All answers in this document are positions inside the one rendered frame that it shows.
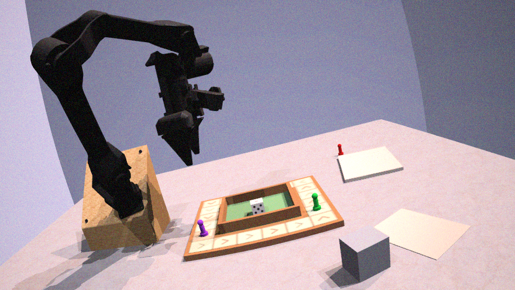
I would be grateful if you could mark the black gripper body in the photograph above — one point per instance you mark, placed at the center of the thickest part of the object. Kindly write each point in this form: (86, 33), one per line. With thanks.
(178, 116)

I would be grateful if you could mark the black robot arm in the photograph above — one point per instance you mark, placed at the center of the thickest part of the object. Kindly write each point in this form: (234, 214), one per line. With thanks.
(58, 60)

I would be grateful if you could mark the white flat rectangular slab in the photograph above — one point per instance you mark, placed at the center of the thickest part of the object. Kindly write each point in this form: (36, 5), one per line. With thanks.
(368, 163)

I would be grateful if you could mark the purple pawn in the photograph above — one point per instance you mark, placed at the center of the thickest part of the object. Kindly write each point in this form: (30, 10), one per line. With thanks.
(203, 232)

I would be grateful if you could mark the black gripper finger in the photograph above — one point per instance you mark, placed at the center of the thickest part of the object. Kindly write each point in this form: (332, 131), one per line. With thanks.
(180, 143)
(194, 136)

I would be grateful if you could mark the green pawn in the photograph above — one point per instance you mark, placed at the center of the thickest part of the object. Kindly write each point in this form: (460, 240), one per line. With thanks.
(316, 206)

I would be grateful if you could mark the white die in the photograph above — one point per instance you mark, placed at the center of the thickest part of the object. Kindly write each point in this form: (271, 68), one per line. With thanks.
(257, 206)

